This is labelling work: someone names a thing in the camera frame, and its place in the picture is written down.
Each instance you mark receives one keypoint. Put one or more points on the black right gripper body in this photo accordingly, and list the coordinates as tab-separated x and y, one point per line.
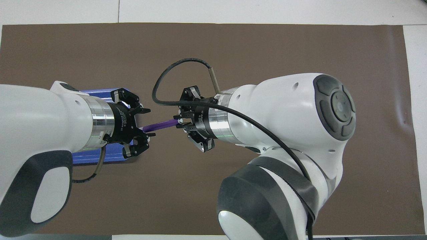
204	120

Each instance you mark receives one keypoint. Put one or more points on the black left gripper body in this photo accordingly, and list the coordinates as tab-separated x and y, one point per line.
125	123

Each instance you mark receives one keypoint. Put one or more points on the purple highlighter pen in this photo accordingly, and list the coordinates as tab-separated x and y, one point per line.
161	125

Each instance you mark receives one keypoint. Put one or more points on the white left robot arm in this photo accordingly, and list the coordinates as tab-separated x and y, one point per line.
40	126

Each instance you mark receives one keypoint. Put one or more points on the blue plastic tray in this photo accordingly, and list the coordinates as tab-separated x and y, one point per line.
86	158

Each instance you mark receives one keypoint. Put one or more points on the brown table mat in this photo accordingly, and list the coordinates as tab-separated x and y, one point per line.
186	200

